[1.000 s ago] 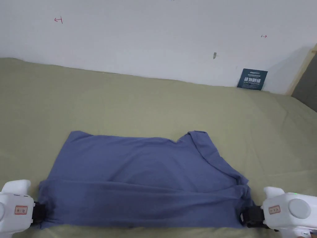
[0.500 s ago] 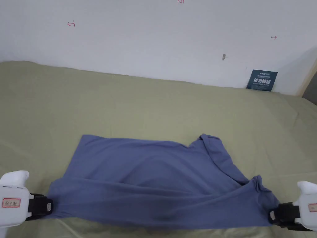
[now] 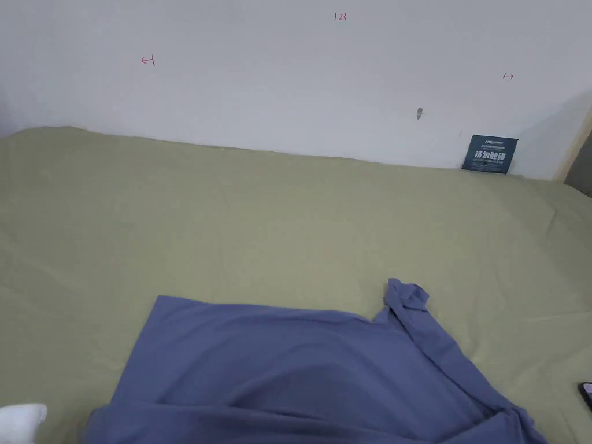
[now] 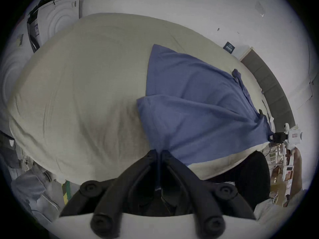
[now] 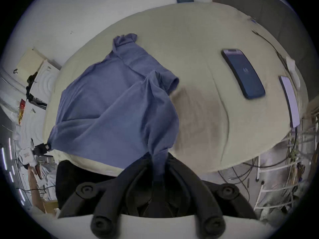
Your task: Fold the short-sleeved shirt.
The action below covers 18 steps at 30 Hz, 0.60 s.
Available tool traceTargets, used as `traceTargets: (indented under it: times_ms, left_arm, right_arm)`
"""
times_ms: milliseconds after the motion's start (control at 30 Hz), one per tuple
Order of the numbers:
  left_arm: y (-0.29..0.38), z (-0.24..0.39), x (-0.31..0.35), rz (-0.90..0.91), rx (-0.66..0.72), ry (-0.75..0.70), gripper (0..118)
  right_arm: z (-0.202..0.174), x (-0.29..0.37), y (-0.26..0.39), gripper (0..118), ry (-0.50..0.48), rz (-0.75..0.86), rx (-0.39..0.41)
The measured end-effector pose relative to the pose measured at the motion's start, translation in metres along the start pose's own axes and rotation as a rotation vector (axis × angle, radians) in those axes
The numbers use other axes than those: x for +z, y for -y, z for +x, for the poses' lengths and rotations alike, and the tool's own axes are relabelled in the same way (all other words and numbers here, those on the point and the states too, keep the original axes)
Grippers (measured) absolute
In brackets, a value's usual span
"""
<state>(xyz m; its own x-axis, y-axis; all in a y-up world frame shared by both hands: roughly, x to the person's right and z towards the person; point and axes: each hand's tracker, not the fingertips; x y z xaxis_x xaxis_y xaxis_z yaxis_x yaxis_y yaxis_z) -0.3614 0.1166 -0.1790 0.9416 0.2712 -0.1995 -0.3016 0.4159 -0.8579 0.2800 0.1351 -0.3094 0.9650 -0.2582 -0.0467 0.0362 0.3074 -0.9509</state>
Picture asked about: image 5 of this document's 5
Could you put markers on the bed with beige sheet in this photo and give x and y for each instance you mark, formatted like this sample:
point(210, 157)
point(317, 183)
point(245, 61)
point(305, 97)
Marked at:
point(194, 58)

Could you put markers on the person's left forearm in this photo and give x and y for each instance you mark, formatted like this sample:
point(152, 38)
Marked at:
point(36, 193)

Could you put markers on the blue shirt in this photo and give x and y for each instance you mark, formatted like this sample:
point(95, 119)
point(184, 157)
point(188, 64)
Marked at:
point(104, 113)

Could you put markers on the white charger plug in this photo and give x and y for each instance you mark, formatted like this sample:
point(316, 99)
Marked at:
point(292, 67)

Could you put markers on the beige carton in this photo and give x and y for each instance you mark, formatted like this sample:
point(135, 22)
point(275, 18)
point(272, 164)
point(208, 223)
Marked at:
point(28, 62)

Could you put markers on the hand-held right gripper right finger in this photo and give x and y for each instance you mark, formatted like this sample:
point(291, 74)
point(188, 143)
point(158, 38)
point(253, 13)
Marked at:
point(199, 195)

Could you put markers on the dark blue phone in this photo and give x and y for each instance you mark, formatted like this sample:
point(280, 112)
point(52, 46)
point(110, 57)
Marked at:
point(243, 72)

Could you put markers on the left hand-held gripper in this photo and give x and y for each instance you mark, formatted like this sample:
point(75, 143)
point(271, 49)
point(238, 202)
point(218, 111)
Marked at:
point(27, 154)

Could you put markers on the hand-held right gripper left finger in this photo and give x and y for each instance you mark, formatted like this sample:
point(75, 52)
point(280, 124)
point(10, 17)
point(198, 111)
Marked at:
point(109, 193)

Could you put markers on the phone with pale screen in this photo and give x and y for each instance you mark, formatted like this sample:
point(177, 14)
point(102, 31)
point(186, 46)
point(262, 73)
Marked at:
point(290, 101)

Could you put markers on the white carton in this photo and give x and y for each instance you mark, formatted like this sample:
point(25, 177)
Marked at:
point(43, 82)

